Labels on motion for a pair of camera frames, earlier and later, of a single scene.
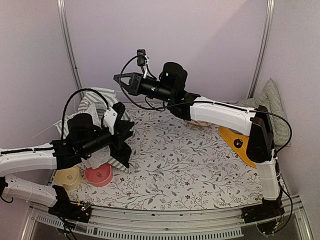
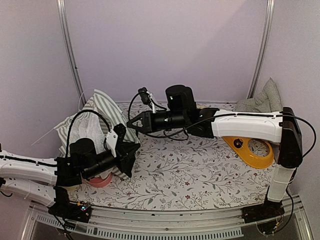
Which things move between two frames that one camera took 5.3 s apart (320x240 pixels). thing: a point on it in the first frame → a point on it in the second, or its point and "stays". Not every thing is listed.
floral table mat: [176, 164] stays
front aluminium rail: [225, 223] stays
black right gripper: [134, 85] → [148, 125]
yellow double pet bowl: [237, 142] stays
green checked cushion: [269, 97] stays
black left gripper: [122, 129] → [125, 153]
